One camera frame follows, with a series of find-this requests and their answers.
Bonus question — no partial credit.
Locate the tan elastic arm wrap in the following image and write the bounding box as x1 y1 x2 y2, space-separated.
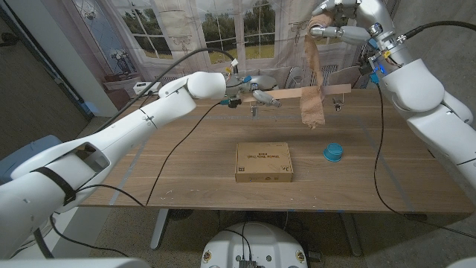
299 10 335 130

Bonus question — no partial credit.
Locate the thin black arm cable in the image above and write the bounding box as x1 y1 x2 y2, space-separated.
50 102 223 258
373 83 476 240

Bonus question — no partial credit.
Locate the white power strip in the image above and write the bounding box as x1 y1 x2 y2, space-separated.
132 81 161 96

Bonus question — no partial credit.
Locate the flat cardboard box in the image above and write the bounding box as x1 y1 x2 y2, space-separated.
234 141 294 184

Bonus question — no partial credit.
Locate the printed window backdrop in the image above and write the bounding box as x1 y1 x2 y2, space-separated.
70 0 401 90

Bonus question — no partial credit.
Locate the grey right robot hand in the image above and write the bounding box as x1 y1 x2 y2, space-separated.
309 0 401 49

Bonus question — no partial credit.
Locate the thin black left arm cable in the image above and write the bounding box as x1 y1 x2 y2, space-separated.
50 102 223 258

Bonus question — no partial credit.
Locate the grey table leg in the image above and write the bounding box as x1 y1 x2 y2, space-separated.
340 212 364 258
149 208 170 250

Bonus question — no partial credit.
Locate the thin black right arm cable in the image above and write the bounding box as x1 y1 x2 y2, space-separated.
373 83 476 240

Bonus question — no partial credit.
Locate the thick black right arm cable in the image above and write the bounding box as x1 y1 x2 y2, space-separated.
396 20 476 42

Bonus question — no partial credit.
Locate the long wooden bar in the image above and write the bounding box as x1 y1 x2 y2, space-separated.
241 83 353 103

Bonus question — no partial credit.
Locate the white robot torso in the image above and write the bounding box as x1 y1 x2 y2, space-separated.
199 222 309 268

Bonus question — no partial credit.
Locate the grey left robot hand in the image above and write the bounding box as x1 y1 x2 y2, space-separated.
226 74 283 109

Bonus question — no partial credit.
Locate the blue plastic lid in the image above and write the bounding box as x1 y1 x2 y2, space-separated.
322 142 344 163

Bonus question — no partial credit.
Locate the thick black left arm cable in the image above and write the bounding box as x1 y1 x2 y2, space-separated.
96 47 239 134

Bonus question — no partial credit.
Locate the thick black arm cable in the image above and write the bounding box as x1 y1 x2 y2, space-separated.
396 20 476 42
96 47 239 134

